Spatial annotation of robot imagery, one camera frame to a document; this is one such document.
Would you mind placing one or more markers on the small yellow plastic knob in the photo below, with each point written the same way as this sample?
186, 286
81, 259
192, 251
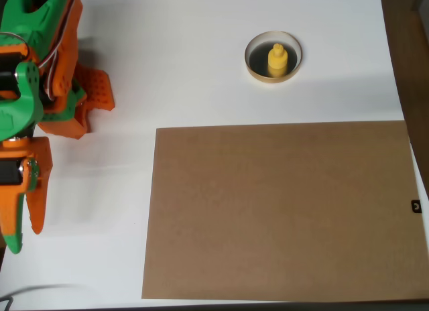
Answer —
277, 61

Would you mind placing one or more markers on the orange robot base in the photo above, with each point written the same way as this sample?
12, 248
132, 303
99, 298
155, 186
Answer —
99, 88

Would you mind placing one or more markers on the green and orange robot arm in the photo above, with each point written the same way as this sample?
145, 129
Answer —
33, 26

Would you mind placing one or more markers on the round dish with gold rim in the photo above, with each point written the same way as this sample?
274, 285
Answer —
258, 74

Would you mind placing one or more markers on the brown rectangular board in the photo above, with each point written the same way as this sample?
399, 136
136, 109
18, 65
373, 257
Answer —
278, 210

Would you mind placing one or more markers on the small black tag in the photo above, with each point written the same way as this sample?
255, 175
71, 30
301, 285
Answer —
415, 206

